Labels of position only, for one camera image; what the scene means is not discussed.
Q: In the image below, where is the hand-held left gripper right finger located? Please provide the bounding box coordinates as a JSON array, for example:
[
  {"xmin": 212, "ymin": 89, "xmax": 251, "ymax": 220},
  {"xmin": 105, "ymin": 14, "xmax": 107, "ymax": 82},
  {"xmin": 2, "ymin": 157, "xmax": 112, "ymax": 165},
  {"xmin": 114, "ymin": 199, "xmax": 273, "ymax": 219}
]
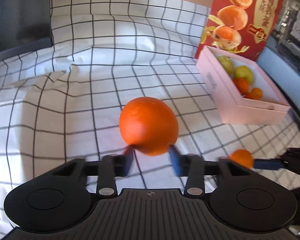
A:
[{"xmin": 168, "ymin": 146, "xmax": 250, "ymax": 197}]

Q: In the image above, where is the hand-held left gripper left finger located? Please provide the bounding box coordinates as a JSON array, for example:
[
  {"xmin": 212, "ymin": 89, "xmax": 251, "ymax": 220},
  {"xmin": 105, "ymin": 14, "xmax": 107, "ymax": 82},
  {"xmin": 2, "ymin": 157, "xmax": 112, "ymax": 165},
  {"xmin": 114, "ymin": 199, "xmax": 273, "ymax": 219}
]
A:
[{"xmin": 50, "ymin": 146, "xmax": 134, "ymax": 197}]

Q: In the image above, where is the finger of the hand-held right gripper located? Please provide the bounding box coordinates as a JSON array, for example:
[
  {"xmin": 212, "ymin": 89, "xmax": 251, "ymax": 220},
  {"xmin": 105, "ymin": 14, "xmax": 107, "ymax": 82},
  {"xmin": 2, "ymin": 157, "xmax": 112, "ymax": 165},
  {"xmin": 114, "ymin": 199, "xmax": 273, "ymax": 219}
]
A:
[{"xmin": 254, "ymin": 158, "xmax": 285, "ymax": 171}]

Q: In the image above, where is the large orange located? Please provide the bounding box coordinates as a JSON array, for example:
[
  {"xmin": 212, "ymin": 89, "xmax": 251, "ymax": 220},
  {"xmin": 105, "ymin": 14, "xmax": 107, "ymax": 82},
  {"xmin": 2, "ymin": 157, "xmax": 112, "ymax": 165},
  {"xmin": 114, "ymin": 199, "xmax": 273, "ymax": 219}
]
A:
[{"xmin": 119, "ymin": 96, "xmax": 179, "ymax": 156}]

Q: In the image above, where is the pink gift box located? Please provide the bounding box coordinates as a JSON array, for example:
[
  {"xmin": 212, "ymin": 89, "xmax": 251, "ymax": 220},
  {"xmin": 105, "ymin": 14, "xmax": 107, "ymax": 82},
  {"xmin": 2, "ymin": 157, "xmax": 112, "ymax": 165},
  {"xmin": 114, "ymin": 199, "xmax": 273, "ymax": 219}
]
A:
[{"xmin": 195, "ymin": 45, "xmax": 292, "ymax": 125}]

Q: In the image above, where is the small tangerine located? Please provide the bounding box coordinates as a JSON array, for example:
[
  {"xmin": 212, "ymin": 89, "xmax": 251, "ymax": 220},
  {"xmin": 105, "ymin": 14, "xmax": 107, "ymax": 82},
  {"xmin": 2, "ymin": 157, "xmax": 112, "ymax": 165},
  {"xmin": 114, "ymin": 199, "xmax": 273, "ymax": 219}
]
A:
[{"xmin": 251, "ymin": 87, "xmax": 263, "ymax": 99}]

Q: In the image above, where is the green apple front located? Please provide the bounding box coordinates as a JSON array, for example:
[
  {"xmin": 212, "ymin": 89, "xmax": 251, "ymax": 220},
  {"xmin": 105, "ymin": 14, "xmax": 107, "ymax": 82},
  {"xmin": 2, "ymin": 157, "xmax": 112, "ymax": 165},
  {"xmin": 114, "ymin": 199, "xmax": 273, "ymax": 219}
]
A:
[{"xmin": 233, "ymin": 65, "xmax": 254, "ymax": 85}]

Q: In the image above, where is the green apple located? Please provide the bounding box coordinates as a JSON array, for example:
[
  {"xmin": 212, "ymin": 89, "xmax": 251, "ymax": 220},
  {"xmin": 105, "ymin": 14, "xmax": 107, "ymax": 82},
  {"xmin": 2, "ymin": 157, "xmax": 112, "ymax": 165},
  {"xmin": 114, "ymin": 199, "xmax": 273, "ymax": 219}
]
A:
[
  {"xmin": 217, "ymin": 56, "xmax": 234, "ymax": 74},
  {"xmin": 233, "ymin": 65, "xmax": 254, "ymax": 85}
]

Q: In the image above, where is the green apple back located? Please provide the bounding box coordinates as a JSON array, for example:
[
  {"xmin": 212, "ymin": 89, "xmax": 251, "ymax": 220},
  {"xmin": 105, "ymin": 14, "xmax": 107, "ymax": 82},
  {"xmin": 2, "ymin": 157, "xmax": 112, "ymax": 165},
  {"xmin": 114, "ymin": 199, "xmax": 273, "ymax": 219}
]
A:
[{"xmin": 217, "ymin": 56, "xmax": 234, "ymax": 74}]

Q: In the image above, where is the white checked tablecloth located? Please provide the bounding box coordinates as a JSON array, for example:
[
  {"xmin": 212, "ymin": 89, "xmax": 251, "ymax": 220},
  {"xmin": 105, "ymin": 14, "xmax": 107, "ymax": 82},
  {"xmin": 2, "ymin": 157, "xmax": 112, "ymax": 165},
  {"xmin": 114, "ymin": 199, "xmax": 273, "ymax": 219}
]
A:
[{"xmin": 0, "ymin": 0, "xmax": 300, "ymax": 233}]

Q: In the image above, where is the printed hardware box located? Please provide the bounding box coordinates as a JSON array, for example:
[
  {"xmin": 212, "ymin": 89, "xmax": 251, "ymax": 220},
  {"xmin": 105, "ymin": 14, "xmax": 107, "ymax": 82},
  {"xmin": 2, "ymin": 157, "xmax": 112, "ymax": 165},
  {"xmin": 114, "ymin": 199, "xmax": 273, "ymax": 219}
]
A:
[{"xmin": 256, "ymin": 0, "xmax": 300, "ymax": 134}]

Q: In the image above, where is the red printed snack bag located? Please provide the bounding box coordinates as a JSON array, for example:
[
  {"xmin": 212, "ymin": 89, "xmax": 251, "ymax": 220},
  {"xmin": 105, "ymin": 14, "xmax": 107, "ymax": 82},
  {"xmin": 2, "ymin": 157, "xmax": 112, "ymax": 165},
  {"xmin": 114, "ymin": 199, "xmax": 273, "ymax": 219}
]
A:
[{"xmin": 195, "ymin": 0, "xmax": 283, "ymax": 62}]

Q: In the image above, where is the black monitor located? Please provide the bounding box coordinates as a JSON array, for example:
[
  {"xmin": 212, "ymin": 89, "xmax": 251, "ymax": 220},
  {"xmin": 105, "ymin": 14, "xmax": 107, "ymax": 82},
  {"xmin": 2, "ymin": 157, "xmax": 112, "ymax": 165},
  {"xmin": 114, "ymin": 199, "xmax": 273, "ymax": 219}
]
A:
[{"xmin": 0, "ymin": 0, "xmax": 53, "ymax": 57}]

